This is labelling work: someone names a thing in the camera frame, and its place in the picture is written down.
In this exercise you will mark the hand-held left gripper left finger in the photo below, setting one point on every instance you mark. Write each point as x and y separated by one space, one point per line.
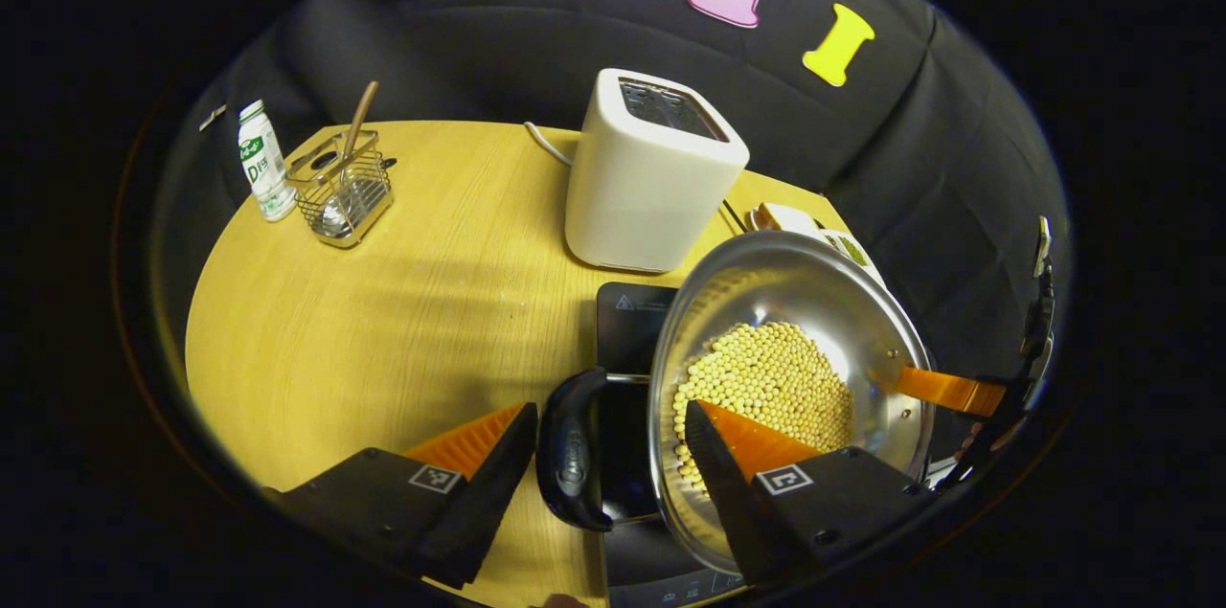
484 498

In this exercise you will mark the white drink bottle green label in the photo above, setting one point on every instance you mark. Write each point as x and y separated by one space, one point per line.
264 168

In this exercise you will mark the silver backdrop clip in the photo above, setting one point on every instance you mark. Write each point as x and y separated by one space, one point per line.
212 117

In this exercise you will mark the black induction cooktop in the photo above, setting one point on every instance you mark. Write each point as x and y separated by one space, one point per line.
627 321

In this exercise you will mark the wooden spoon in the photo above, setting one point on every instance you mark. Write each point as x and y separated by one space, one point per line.
361 115

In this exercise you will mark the black backdrop cloth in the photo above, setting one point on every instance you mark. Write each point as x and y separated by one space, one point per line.
479 53

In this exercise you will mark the white toaster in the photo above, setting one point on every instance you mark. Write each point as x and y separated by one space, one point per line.
642 196

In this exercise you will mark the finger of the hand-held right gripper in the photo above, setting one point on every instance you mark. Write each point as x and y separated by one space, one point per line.
948 390

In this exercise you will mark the white divided dish of grains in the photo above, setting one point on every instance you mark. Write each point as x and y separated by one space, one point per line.
852 252

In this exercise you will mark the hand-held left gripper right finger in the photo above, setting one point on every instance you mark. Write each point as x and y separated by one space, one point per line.
728 493

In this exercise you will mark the pile of soybeans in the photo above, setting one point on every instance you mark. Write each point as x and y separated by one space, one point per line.
766 378

